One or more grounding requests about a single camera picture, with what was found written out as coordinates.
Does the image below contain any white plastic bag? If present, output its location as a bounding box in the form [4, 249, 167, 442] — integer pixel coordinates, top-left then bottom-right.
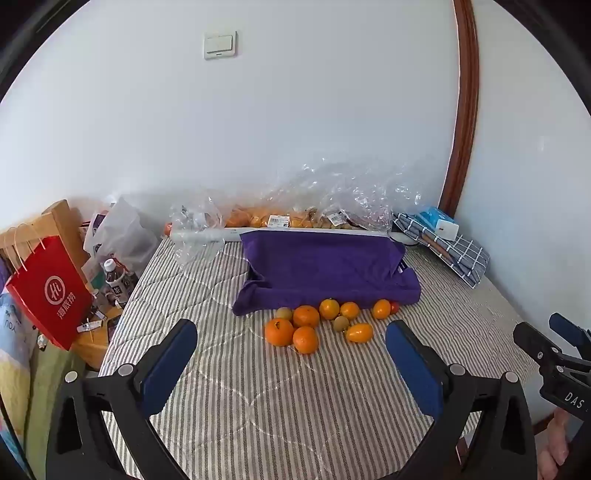
[83, 196, 160, 278]

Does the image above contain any red paper bag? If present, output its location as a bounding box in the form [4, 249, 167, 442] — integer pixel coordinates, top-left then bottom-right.
[6, 224, 93, 352]

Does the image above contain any plastic drink bottle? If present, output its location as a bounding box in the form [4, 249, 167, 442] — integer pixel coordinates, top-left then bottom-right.
[102, 258, 129, 306]

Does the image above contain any grey checked cloth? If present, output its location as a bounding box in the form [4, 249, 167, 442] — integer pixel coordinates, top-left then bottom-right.
[392, 212, 491, 289]

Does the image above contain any pile of bagged brown fruit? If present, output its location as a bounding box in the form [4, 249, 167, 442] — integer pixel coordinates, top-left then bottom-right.
[322, 209, 366, 230]

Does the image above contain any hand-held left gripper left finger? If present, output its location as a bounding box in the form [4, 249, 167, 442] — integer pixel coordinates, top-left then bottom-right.
[46, 318, 198, 480]

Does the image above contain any person's right hand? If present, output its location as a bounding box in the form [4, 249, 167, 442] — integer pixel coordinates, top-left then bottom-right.
[538, 408, 579, 480]

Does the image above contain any orange mandarin with stem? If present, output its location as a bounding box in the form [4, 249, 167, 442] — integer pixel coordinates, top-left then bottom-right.
[264, 318, 295, 347]

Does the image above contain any striped bed quilt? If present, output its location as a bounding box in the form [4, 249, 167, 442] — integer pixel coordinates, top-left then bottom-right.
[99, 233, 541, 480]

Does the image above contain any large orange mandarin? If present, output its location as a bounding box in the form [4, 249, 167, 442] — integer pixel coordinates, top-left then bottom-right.
[293, 305, 321, 329]

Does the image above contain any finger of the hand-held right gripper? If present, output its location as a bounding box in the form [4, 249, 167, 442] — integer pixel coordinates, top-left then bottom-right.
[549, 312, 591, 352]
[513, 322, 566, 370]

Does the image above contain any wooden nightstand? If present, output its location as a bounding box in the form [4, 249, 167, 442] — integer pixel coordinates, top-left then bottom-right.
[73, 302, 124, 371]

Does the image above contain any white long roll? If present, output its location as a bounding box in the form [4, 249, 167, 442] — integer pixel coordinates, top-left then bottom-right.
[168, 226, 393, 241]

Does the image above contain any green yellow blanket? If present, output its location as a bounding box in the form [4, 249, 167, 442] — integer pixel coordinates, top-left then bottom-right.
[0, 293, 88, 472]

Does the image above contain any brown wooden door frame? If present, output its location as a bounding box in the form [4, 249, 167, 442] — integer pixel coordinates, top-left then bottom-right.
[438, 0, 481, 216]

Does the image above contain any large clear plastic bag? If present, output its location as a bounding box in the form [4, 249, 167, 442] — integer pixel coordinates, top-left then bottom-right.
[224, 154, 437, 232]

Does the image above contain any white light switch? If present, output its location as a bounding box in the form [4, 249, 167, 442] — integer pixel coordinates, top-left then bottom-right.
[203, 31, 238, 60]

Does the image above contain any purple towel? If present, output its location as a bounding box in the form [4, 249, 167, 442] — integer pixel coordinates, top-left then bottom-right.
[232, 229, 422, 317]

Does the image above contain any blue white tissue pack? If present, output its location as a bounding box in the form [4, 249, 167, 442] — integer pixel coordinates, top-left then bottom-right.
[417, 206, 461, 241]

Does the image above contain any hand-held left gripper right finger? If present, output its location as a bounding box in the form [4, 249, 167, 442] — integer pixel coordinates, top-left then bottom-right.
[385, 319, 539, 480]

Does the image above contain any small clear plastic bag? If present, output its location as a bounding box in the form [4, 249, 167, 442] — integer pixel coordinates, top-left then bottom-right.
[167, 193, 228, 267]

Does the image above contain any pile of bagged oranges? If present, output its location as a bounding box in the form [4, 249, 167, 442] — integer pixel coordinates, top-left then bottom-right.
[225, 205, 324, 230]

